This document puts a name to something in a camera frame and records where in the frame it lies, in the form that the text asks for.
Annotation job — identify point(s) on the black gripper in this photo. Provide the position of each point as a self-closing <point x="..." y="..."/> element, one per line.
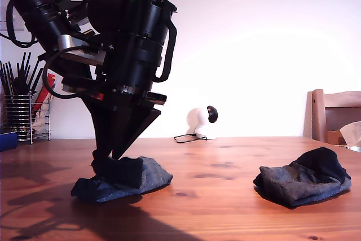
<point x="135" y="77"/>
<point x="48" y="29"/>

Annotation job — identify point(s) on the grey sock dark cuff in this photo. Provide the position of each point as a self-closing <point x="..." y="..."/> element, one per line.
<point x="152" y="176"/>
<point x="301" y="184"/>

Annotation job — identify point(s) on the black chopstick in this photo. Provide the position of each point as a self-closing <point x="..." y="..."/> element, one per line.
<point x="22" y="64"/>
<point x="12" y="78"/>
<point x="27" y="65"/>
<point x="36" y="69"/>
<point x="4" y="78"/>
<point x="38" y="80"/>

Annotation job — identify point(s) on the red package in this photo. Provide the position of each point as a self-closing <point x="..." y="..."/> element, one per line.
<point x="48" y="88"/>

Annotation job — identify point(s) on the round metal utensil holder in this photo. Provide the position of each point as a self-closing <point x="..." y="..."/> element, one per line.
<point x="17" y="117"/>

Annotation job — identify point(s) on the blue box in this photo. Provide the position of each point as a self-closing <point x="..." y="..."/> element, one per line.
<point x="8" y="142"/>

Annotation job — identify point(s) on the wooden chair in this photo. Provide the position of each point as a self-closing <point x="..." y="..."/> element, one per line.
<point x="317" y="117"/>

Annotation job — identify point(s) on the brown cardboard box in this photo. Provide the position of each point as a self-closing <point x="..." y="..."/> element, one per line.
<point x="332" y="138"/>

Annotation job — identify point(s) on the white tissue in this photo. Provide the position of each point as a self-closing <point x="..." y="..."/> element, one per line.
<point x="352" y="133"/>

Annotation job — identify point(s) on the patterned tissue box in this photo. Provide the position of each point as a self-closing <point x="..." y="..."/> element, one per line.
<point x="354" y="149"/>

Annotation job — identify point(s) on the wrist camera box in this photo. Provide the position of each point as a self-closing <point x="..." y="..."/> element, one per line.
<point x="77" y="21"/>
<point x="73" y="46"/>

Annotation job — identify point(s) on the white round security camera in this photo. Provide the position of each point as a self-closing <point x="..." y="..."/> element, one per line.
<point x="201" y="122"/>

